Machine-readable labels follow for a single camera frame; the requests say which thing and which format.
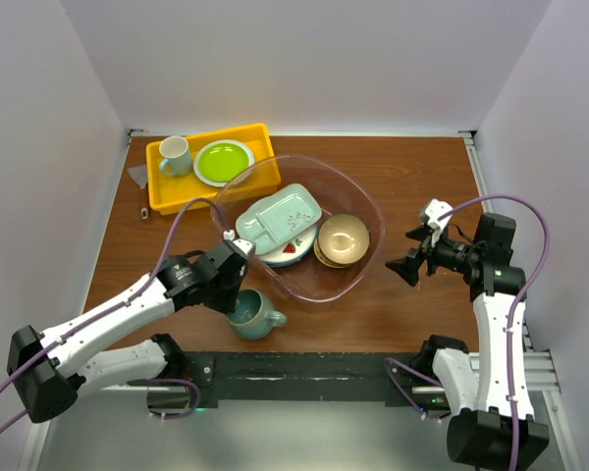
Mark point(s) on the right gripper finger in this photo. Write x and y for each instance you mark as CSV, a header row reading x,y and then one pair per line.
x,y
408,266
420,233

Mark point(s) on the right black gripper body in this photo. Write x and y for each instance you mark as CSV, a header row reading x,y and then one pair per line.
x,y
450,254

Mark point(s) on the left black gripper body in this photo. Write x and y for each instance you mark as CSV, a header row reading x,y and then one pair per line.
x,y
225,292

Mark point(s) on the light blue rectangular dish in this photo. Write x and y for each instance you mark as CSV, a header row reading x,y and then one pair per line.
x,y
275,219

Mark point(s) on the teal ceramic mug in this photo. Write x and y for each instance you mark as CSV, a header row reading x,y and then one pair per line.
x,y
254,316

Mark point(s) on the brown beige glazed bowl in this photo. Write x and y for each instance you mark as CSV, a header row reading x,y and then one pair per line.
x,y
343,239

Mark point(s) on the watermelon pattern plate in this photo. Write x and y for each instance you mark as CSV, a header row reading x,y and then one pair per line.
x,y
288,254
309,234

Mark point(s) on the red brown bottom bowl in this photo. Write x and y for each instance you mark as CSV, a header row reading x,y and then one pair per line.
x,y
316,248

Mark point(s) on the yellow blue patterned bowl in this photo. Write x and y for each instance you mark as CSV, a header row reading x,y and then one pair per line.
x,y
327,262

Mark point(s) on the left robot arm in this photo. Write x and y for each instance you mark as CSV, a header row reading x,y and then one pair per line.
x,y
50,368

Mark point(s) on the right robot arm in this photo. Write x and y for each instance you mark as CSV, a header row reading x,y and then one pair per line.
x,y
492,420

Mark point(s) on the clear plastic bin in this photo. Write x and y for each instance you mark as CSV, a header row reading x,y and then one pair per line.
x,y
337,192

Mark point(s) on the yellow plastic tray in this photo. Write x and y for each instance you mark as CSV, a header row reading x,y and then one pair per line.
x,y
168,194

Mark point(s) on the lime green plate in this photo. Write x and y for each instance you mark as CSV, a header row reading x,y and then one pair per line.
x,y
221,161

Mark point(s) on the grey rimmed plate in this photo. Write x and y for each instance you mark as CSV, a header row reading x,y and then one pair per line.
x,y
203,179

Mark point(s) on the light blue white mug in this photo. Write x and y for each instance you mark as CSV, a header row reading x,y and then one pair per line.
x,y
176,157

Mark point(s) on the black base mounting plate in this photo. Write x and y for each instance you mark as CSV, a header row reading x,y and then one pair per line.
x,y
298,376

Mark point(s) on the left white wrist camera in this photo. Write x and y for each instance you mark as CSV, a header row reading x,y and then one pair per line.
x,y
246,247

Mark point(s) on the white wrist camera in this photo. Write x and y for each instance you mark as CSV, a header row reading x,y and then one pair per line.
x,y
246,247
437,216

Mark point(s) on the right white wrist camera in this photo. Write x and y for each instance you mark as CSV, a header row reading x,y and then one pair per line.
x,y
437,216

